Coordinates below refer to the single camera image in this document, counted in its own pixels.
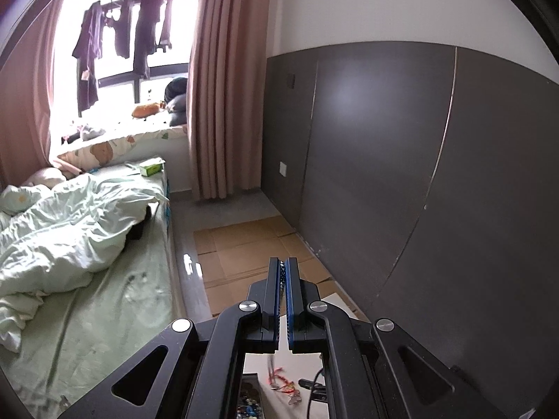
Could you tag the small clothes pile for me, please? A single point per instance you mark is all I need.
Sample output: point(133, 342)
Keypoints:
point(85, 133)

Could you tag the orange plush toy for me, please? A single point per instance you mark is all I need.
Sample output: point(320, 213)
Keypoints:
point(146, 110)

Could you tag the white low table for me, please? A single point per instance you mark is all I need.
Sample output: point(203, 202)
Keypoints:
point(343, 303)

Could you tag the white wall socket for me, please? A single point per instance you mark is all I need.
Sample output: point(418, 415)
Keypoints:
point(283, 169)

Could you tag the pink pillow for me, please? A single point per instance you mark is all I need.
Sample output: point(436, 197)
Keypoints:
point(48, 179)

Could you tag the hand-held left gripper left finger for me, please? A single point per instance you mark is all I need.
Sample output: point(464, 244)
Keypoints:
point(274, 301)

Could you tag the printed window seat cushion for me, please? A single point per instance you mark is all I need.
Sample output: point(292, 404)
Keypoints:
point(118, 146)

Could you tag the grey cushion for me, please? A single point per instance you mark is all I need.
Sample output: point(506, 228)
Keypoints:
point(178, 111)

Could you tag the bed with green sheet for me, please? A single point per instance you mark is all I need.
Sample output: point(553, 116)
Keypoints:
point(122, 305)

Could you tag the window with dark frame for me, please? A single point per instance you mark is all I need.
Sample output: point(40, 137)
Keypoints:
point(174, 65)

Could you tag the small dark hanging garment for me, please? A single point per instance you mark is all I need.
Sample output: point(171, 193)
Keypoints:
point(118, 37)

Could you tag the pale green quilt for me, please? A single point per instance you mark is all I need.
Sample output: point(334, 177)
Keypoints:
point(65, 235)

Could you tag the black hanging garment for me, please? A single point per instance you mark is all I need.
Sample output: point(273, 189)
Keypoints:
point(146, 35)

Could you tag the narrow dark hanging garment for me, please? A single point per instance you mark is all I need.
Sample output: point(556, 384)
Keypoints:
point(166, 24)

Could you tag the dark blue cushion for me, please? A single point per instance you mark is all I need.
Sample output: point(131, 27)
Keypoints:
point(177, 88)

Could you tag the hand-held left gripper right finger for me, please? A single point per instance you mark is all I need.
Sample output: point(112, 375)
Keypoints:
point(293, 301)

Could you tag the long purple hanging garment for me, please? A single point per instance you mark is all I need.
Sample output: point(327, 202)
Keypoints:
point(89, 61)

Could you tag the dark blue box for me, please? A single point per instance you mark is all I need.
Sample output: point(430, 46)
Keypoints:
point(255, 377)

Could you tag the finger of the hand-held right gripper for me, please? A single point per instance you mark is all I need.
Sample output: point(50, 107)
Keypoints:
point(313, 387)

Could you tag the green tissue box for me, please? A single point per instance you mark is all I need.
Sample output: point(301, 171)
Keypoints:
point(152, 168)

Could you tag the pink curtain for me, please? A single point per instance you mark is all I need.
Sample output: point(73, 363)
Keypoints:
point(227, 87)
point(26, 109)

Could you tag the flat cardboard sheet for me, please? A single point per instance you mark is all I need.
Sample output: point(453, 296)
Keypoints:
point(244, 244)

